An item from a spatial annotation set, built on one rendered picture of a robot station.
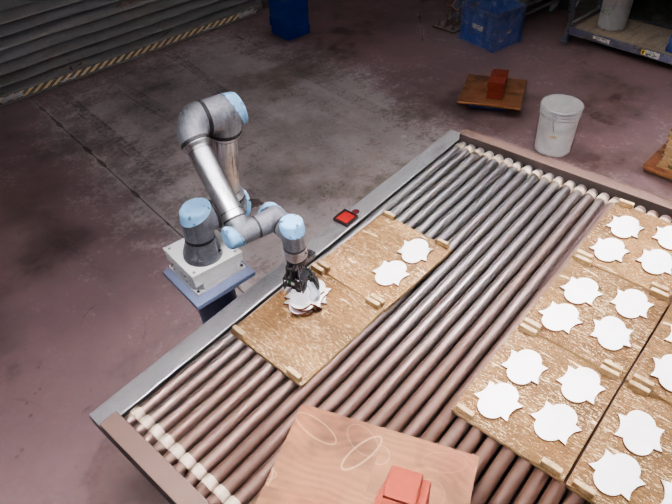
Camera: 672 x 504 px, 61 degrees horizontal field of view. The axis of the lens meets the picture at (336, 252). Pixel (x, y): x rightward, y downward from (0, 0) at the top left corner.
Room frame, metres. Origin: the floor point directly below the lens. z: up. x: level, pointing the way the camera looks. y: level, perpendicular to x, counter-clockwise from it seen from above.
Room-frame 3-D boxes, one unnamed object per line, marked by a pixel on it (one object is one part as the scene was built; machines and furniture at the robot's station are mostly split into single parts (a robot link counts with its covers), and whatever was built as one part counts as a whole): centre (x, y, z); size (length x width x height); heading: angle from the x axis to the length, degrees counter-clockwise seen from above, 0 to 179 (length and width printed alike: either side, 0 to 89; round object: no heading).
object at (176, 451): (1.54, -0.13, 0.90); 1.95 x 0.05 x 0.05; 136
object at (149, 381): (1.72, 0.06, 0.89); 2.08 x 0.08 x 0.06; 136
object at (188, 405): (1.61, -0.06, 0.90); 1.95 x 0.05 x 0.05; 136
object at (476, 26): (5.60, -1.71, 0.19); 0.50 x 0.41 x 0.37; 32
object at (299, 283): (1.35, 0.13, 1.13); 0.09 x 0.08 x 0.12; 156
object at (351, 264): (1.59, -0.18, 0.93); 0.41 x 0.35 x 0.02; 134
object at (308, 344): (1.30, 0.12, 0.93); 0.41 x 0.35 x 0.02; 135
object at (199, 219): (1.66, 0.50, 1.13); 0.13 x 0.12 x 0.14; 124
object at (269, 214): (1.43, 0.20, 1.29); 0.11 x 0.11 x 0.08; 34
